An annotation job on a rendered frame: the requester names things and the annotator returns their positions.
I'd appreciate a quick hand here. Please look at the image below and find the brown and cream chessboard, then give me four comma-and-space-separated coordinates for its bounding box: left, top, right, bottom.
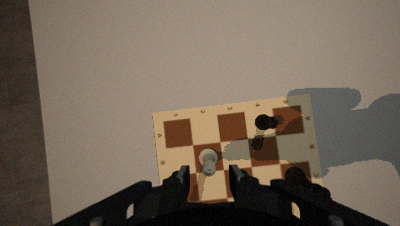
153, 94, 324, 203

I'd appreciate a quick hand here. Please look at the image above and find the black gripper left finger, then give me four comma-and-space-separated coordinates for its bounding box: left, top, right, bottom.
51, 165, 191, 226

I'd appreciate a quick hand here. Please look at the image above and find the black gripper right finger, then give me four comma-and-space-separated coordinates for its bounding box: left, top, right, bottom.
229, 164, 390, 226

